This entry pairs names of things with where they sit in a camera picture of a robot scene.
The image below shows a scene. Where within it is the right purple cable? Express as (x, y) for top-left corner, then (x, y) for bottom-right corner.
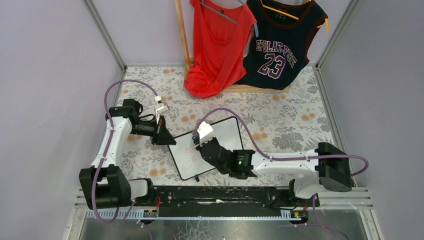
(195, 107), (370, 177)

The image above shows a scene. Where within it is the yellow clothes hanger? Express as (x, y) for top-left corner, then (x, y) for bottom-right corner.
(260, 0), (330, 34)

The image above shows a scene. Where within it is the grey clothes hanger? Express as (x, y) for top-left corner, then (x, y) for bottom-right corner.
(200, 0), (259, 37)

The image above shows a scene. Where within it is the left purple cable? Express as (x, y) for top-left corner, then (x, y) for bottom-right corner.
(91, 79), (162, 240)

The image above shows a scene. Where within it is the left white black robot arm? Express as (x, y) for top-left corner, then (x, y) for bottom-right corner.
(78, 96), (176, 210)

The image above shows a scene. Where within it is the white slotted cable duct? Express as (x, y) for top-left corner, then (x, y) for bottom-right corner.
(86, 207), (303, 222)

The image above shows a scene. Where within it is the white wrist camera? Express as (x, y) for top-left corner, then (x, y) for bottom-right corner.
(154, 95), (169, 119)
(196, 121), (215, 146)

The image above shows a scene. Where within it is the floral tablecloth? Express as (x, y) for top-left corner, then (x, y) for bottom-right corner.
(107, 66), (334, 186)

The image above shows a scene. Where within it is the dark basketball jersey number 23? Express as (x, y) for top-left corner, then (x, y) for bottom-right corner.
(238, 0), (328, 90)

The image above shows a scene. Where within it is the white board with black frame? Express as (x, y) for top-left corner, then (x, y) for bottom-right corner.
(168, 116), (243, 181)

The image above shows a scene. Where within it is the purple cable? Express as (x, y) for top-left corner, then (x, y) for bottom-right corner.
(91, 79), (162, 240)
(195, 107), (370, 177)

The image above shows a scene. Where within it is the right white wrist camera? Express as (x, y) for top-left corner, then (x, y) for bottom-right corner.
(196, 121), (215, 146)

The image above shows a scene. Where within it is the wooden clothes rack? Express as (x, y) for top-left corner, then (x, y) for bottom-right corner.
(174, 0), (291, 94)

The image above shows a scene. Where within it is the red tank top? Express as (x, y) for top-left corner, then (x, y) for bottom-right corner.
(185, 0), (257, 99)

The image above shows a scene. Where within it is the blue whiteboard eraser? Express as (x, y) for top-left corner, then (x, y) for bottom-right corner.
(192, 133), (200, 145)

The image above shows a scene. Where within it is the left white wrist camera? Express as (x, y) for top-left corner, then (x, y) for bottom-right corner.
(154, 95), (169, 119)

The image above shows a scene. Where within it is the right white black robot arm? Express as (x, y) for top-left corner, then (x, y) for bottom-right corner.
(192, 136), (353, 199)

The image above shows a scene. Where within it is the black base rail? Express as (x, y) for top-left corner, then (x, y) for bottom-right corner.
(136, 186), (320, 219)

